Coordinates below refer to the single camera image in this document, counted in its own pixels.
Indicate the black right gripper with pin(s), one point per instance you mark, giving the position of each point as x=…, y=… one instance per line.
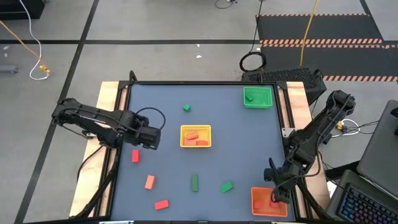
x=281, y=191

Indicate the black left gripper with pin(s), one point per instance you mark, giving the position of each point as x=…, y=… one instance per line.
x=151, y=138

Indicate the red rectangular block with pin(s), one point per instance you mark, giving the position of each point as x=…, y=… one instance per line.
x=258, y=205
x=273, y=205
x=202, y=142
x=162, y=204
x=135, y=155

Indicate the orange rectangular block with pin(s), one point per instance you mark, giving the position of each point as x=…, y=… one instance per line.
x=149, y=182
x=189, y=142

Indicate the orange cylinder block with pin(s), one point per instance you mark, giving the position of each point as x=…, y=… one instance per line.
x=192, y=135

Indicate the small green cube block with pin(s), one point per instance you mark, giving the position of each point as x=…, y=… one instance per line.
x=186, y=107

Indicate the dark green long block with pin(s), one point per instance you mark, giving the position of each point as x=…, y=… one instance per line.
x=195, y=183

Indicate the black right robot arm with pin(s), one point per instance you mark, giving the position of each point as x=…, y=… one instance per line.
x=314, y=137

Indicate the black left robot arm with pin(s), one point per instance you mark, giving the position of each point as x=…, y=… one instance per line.
x=93, y=119

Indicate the orange plastic basket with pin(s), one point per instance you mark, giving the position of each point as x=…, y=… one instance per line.
x=264, y=213

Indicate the green wedge block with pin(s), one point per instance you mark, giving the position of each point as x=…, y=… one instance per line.
x=226, y=187

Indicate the yellow plastic basket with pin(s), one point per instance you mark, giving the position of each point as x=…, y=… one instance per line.
x=206, y=129

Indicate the wooden side board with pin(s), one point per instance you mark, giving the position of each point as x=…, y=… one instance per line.
x=107, y=96
x=297, y=99

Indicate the laptop with backlit keyboard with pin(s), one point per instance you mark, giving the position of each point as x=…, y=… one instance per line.
x=360, y=202

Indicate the green plastic basket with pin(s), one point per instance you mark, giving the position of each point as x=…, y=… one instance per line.
x=262, y=98

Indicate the grey laptop lid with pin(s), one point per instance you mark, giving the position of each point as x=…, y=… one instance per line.
x=379, y=146

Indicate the black perforated crate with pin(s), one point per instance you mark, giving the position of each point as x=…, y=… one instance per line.
x=280, y=76

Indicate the grey bar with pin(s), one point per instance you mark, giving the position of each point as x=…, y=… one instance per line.
x=7, y=69

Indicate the black striped floor mat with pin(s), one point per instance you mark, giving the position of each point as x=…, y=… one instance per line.
x=326, y=28

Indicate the black floor box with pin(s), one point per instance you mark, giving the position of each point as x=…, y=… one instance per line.
x=18, y=9

